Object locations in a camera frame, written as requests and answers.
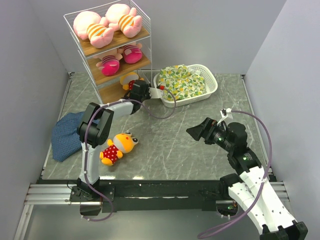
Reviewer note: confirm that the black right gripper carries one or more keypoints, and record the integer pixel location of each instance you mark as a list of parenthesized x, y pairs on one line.
[(196, 131)]

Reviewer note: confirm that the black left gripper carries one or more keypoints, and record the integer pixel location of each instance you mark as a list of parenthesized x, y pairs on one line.
[(147, 90)]

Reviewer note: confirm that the black-haired doll pink striped dress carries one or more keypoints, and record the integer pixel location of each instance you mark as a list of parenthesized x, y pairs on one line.
[(131, 53)]

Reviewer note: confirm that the yellow plush red dotted dress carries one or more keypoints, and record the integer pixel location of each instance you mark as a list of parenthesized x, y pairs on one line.
[(121, 144)]

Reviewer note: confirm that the pink plush pig striped shirt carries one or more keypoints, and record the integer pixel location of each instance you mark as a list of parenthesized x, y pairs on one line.
[(90, 25)]

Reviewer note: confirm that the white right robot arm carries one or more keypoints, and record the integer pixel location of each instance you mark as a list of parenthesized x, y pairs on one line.
[(249, 186)]

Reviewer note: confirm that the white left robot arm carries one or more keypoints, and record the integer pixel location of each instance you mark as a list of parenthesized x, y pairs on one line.
[(95, 126)]

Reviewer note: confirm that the lemon print cloth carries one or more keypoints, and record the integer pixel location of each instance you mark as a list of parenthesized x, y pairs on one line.
[(182, 82)]

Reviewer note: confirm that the white plastic basket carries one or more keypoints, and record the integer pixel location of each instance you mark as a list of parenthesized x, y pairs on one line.
[(210, 83)]

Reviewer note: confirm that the blue checked cloth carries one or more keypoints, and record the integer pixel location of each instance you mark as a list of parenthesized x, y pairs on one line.
[(64, 138)]

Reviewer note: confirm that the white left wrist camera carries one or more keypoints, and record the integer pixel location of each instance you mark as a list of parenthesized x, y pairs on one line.
[(155, 92)]

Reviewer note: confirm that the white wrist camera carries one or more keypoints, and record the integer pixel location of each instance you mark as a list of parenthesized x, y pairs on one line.
[(226, 116), (155, 92)]

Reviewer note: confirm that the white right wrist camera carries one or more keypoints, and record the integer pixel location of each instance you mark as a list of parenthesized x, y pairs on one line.
[(226, 116)]

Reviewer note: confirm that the white wire wooden shelf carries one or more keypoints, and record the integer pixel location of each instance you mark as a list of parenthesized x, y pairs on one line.
[(108, 88)]

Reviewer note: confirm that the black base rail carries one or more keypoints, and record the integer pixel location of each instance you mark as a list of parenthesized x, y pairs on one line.
[(154, 195)]

